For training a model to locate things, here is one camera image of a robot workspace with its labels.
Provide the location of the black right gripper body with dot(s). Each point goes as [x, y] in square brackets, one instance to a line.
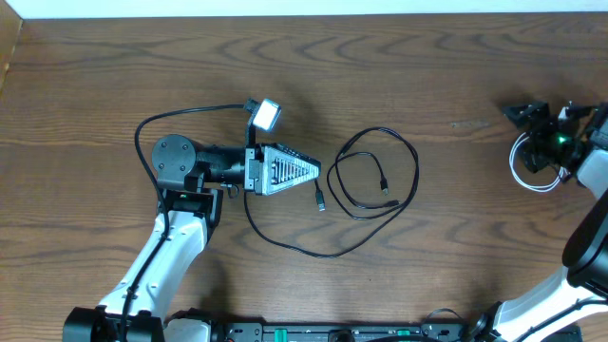
[550, 143]

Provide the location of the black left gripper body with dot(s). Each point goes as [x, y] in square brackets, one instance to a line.
[251, 161]

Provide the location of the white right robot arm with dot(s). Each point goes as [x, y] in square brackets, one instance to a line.
[579, 287]

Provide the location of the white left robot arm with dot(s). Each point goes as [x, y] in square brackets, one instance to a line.
[191, 177]

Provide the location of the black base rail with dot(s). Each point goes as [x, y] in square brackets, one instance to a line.
[332, 332]

